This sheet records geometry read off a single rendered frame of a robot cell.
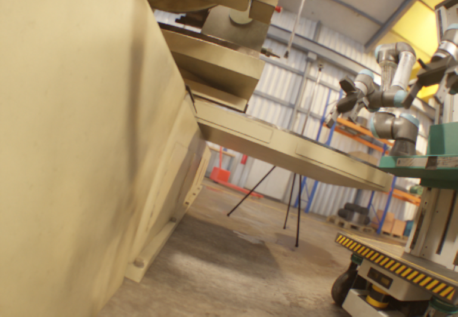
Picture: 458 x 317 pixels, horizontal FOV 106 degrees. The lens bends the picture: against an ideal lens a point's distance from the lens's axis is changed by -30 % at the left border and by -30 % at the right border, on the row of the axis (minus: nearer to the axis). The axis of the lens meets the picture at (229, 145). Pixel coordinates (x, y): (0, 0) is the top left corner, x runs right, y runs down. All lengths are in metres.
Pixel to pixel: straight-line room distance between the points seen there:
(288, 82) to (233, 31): 7.67
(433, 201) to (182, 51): 1.34
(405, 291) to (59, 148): 0.91
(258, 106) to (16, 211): 8.29
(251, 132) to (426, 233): 0.99
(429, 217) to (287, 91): 7.94
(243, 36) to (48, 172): 1.15
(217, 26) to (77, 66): 1.11
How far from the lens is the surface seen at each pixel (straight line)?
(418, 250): 1.24
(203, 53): 1.18
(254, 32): 1.31
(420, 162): 1.09
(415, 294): 0.94
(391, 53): 1.44
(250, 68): 1.15
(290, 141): 1.29
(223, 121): 1.25
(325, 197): 8.97
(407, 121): 1.28
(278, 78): 8.85
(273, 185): 7.66
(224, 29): 1.31
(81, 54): 0.26
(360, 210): 8.28
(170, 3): 1.16
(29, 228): 0.28
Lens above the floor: 0.42
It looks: 5 degrees up
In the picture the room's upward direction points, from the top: 20 degrees clockwise
